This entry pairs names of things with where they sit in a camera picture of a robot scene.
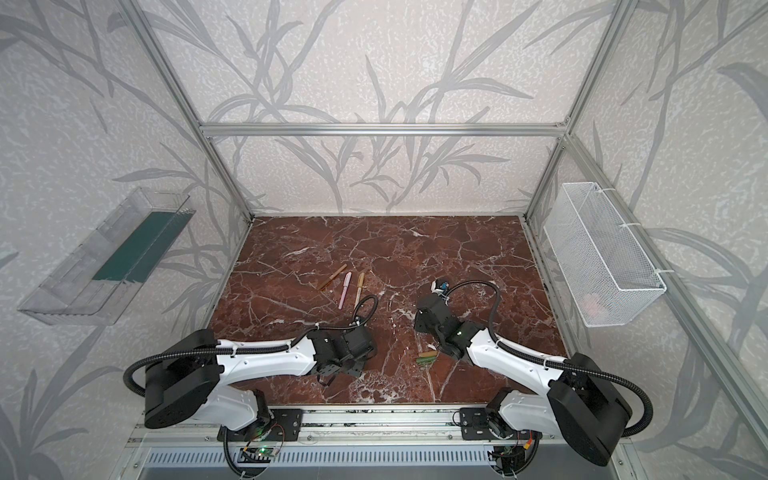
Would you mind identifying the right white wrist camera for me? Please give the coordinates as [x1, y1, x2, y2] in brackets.
[430, 278, 450, 296]

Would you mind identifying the pink item in basket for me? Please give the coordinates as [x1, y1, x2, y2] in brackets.
[583, 293, 608, 322]

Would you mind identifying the green circuit board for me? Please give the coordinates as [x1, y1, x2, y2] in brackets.
[237, 446, 280, 465]

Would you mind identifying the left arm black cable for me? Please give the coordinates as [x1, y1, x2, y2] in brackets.
[122, 293, 380, 397]

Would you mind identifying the pink pen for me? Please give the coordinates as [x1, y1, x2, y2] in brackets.
[338, 271, 352, 310]

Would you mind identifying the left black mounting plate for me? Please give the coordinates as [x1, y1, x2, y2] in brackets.
[217, 408, 304, 442]

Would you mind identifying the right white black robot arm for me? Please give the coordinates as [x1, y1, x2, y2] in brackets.
[414, 293, 653, 466]

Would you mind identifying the green pen cap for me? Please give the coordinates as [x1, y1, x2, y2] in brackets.
[416, 356, 437, 366]

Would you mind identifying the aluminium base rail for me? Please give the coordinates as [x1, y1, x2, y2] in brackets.
[125, 403, 631, 448]

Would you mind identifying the tan pen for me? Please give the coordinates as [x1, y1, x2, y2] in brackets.
[353, 272, 365, 307]

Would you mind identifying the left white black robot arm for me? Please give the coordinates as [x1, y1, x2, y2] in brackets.
[123, 324, 377, 431]

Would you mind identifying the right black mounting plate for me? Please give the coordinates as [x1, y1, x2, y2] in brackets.
[458, 407, 515, 441]

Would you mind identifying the white wire mesh basket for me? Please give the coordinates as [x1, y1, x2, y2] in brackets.
[544, 182, 667, 327]

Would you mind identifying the black mounting plate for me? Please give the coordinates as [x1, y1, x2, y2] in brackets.
[458, 407, 515, 441]
[217, 408, 304, 442]

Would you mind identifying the brown pen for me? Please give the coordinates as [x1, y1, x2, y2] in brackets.
[317, 263, 348, 291]

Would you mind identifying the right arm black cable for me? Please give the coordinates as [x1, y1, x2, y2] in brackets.
[443, 279, 654, 437]

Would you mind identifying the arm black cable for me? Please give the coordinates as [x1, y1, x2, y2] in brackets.
[443, 279, 654, 437]
[122, 293, 380, 397]

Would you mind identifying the clear plastic wall tray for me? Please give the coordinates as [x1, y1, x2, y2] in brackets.
[18, 187, 196, 326]

